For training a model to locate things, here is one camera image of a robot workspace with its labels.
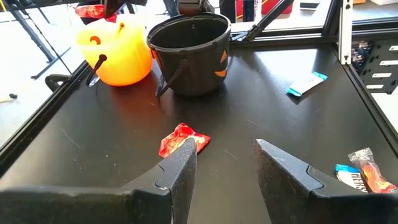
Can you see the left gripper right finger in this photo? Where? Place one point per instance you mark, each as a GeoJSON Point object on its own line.
{"type": "Point", "coordinates": [295, 199]}

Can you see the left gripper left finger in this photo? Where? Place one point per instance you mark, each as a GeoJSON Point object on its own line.
{"type": "Point", "coordinates": [149, 202]}

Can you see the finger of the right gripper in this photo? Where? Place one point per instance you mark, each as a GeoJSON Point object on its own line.
{"type": "Point", "coordinates": [136, 2]}
{"type": "Point", "coordinates": [112, 7]}

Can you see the large red Skittles packet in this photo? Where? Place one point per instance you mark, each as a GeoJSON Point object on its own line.
{"type": "Point", "coordinates": [91, 12]}

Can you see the black pumpkin bucket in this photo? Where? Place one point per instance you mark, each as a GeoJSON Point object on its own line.
{"type": "Point", "coordinates": [192, 62]}

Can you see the orange pumpkin bucket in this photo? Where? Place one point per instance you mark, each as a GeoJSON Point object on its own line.
{"type": "Point", "coordinates": [124, 53]}

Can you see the white blue Hershey's bar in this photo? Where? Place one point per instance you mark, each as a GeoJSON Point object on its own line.
{"type": "Point", "coordinates": [306, 83]}
{"type": "Point", "coordinates": [349, 177]}

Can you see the small red Skittles packet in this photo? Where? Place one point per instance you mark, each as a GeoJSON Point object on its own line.
{"type": "Point", "coordinates": [174, 141]}

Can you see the clear Sour Patch bag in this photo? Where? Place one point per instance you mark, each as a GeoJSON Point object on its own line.
{"type": "Point", "coordinates": [373, 177]}

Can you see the black desk leg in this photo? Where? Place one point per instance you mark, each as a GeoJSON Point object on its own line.
{"type": "Point", "coordinates": [31, 32]}

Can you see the red cardboard box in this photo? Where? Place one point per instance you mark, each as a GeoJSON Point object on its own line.
{"type": "Point", "coordinates": [267, 4]}

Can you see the black pegboard panel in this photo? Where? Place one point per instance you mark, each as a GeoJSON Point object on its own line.
{"type": "Point", "coordinates": [370, 67]}

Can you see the black aluminium table frame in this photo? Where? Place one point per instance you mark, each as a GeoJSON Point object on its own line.
{"type": "Point", "coordinates": [295, 37]}

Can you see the silver frame bracket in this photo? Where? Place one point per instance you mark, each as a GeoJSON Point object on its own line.
{"type": "Point", "coordinates": [345, 31]}

